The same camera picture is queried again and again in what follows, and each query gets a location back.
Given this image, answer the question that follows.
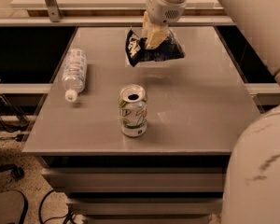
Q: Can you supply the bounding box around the green white 7up can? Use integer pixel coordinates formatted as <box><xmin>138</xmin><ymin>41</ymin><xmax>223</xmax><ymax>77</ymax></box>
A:
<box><xmin>118</xmin><ymin>84</ymin><xmax>147</xmax><ymax>137</ymax></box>

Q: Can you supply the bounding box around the grey drawer cabinet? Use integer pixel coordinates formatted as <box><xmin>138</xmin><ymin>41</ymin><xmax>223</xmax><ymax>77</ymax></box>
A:
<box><xmin>40</xmin><ymin>153</ymin><xmax>231</xmax><ymax>224</ymax></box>

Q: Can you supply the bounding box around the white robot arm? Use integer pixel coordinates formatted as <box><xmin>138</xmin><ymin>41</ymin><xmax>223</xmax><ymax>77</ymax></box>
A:
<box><xmin>218</xmin><ymin>0</ymin><xmax>280</xmax><ymax>224</ymax></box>

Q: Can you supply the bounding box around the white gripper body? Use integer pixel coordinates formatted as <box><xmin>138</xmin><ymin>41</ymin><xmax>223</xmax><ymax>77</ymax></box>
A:
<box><xmin>146</xmin><ymin>0</ymin><xmax>187</xmax><ymax>25</ymax></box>

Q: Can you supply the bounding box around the blue chip bag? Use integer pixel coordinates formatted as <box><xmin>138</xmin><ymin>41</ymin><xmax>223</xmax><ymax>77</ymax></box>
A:
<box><xmin>125</xmin><ymin>30</ymin><xmax>185</xmax><ymax>67</ymax></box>

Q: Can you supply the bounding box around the clear plastic water bottle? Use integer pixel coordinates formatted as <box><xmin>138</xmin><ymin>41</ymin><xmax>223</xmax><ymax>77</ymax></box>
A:
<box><xmin>62</xmin><ymin>49</ymin><xmax>87</xmax><ymax>102</ymax></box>

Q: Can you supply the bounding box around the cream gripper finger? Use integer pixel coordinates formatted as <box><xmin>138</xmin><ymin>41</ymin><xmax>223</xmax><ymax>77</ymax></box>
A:
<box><xmin>145</xmin><ymin>23</ymin><xmax>169</xmax><ymax>49</ymax></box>
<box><xmin>142</xmin><ymin>11</ymin><xmax>150</xmax><ymax>37</ymax></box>

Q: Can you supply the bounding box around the metal railing with glass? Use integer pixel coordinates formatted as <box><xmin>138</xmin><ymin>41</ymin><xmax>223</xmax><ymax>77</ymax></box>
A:
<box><xmin>0</xmin><ymin>0</ymin><xmax>280</xmax><ymax>28</ymax></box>

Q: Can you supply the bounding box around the black floor cable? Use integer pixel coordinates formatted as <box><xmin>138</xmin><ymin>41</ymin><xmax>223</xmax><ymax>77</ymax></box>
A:
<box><xmin>37</xmin><ymin>189</ymin><xmax>77</xmax><ymax>224</ymax></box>

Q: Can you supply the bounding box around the grey chair seat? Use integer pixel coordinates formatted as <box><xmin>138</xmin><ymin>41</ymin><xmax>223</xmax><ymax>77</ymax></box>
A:
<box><xmin>0</xmin><ymin>190</ymin><xmax>28</xmax><ymax>224</ymax></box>

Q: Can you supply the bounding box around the black office chair base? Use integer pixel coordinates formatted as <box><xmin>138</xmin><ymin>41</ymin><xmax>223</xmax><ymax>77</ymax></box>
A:
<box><xmin>0</xmin><ymin>140</ymin><xmax>26</xmax><ymax>182</ymax></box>

